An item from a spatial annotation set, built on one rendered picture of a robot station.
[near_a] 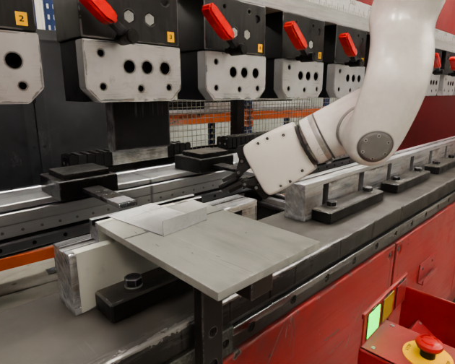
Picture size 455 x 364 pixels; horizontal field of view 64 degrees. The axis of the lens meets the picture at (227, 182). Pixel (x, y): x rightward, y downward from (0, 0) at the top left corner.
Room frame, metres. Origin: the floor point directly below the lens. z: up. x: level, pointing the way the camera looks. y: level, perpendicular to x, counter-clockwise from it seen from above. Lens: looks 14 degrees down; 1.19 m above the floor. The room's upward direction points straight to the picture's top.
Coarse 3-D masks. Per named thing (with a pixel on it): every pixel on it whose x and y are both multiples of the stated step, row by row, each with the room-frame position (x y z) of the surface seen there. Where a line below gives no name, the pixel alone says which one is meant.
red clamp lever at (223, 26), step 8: (208, 8) 0.58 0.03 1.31; (216, 8) 0.58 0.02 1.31; (208, 16) 0.59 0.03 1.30; (216, 16) 0.58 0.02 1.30; (216, 24) 0.59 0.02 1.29; (224, 24) 0.59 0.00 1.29; (216, 32) 0.61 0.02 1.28; (224, 32) 0.60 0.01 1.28; (232, 32) 0.61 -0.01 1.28; (232, 40) 0.61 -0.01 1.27; (232, 48) 0.63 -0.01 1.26; (240, 48) 0.62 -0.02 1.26
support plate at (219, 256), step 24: (216, 216) 0.54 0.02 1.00; (240, 216) 0.54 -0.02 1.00; (120, 240) 0.45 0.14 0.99; (144, 240) 0.44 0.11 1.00; (168, 240) 0.44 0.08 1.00; (192, 240) 0.44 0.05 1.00; (216, 240) 0.44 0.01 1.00; (240, 240) 0.44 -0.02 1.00; (264, 240) 0.44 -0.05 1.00; (288, 240) 0.44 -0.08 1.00; (312, 240) 0.44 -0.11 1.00; (168, 264) 0.37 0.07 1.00; (192, 264) 0.37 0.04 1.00; (216, 264) 0.37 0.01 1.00; (240, 264) 0.37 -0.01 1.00; (264, 264) 0.37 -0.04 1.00; (216, 288) 0.32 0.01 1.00; (240, 288) 0.34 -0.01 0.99
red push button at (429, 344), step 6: (420, 336) 0.51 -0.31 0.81; (426, 336) 0.51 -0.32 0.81; (432, 336) 0.51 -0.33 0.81; (420, 342) 0.49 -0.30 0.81; (426, 342) 0.49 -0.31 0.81; (432, 342) 0.49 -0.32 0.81; (438, 342) 0.49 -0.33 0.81; (420, 348) 0.49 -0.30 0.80; (426, 348) 0.48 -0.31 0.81; (432, 348) 0.48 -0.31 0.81; (438, 348) 0.48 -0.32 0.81; (420, 354) 0.50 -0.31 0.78; (426, 354) 0.49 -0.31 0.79; (432, 354) 0.48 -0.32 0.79
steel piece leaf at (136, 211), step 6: (150, 204) 0.59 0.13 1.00; (156, 204) 0.59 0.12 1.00; (126, 210) 0.56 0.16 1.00; (132, 210) 0.56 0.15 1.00; (138, 210) 0.56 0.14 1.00; (144, 210) 0.56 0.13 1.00; (150, 210) 0.56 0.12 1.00; (108, 216) 0.53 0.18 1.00; (114, 216) 0.53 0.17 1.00; (120, 216) 0.53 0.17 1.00; (126, 216) 0.53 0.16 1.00; (132, 216) 0.53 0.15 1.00
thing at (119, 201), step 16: (48, 176) 0.71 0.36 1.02; (64, 176) 0.68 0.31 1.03; (80, 176) 0.70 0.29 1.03; (96, 176) 0.72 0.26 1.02; (112, 176) 0.74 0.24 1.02; (48, 192) 0.71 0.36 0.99; (64, 192) 0.67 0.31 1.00; (80, 192) 0.69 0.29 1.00; (96, 192) 0.66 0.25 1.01; (112, 192) 0.66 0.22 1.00
